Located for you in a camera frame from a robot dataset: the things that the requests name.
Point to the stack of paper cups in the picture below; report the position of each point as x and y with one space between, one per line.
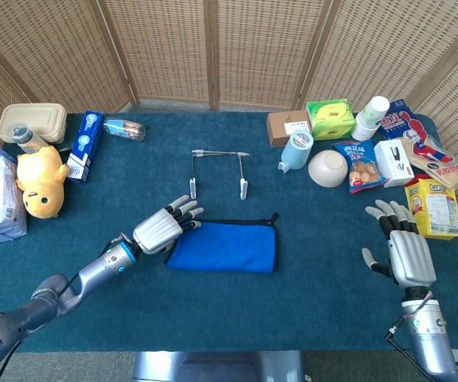
370 117

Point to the yellow tea bag pack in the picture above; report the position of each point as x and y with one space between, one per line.
439 207

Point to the light blue cylindrical container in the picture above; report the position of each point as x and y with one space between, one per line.
296 153

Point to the cream upturned bowl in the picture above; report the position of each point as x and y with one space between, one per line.
328 169

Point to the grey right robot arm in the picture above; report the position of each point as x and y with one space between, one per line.
429 338

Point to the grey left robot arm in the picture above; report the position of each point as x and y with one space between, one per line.
53 298

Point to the bottle with grey cap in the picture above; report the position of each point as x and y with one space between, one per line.
27 139

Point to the brown cardboard box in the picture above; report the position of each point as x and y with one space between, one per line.
282 129

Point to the white box with black print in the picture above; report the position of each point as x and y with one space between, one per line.
394 163

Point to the wicker folding screen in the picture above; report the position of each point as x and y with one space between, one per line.
252 47

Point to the green tissue pack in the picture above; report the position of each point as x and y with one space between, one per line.
332 117

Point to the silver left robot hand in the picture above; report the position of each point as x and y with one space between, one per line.
157 232

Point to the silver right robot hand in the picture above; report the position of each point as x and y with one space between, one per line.
409 258

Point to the yellow plush toy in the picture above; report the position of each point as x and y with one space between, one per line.
41 179

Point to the teal carpet table cover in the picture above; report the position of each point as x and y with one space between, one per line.
228 310

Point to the grey and blue cloth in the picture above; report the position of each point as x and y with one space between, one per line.
228 246

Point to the clear plastic snack bottle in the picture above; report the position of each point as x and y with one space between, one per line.
125 128

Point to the blue box with red figure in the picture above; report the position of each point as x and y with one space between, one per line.
402 119

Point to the beige bag with red text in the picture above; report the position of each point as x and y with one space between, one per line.
447 167

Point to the blue toothpaste box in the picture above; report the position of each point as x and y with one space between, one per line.
85 147

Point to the blue cookie snack bag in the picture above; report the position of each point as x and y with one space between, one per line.
362 167

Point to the beige lidded lunch box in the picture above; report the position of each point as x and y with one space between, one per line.
33 119

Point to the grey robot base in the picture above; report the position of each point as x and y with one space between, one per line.
228 368

